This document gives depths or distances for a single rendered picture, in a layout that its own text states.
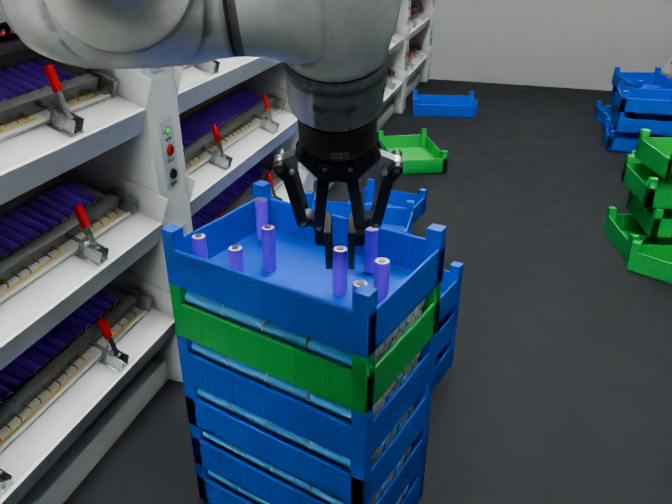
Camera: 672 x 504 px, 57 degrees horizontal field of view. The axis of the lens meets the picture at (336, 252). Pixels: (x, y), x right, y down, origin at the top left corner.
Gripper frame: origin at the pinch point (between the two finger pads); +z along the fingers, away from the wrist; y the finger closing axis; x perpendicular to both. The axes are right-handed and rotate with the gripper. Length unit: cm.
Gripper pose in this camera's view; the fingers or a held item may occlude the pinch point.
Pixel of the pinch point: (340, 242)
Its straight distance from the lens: 73.4
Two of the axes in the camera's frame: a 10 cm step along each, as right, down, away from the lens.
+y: 10.0, 0.2, -0.4
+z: 0.2, 6.1, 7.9
